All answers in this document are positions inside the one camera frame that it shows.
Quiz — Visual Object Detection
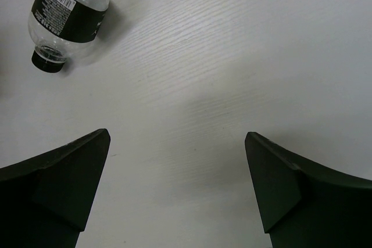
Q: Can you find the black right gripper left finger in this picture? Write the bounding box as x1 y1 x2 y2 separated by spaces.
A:
1 128 110 247

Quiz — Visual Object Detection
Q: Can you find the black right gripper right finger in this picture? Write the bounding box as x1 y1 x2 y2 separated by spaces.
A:
245 132 371 247

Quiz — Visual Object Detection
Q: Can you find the clear bottle black label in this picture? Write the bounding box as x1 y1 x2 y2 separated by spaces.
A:
28 0 110 73

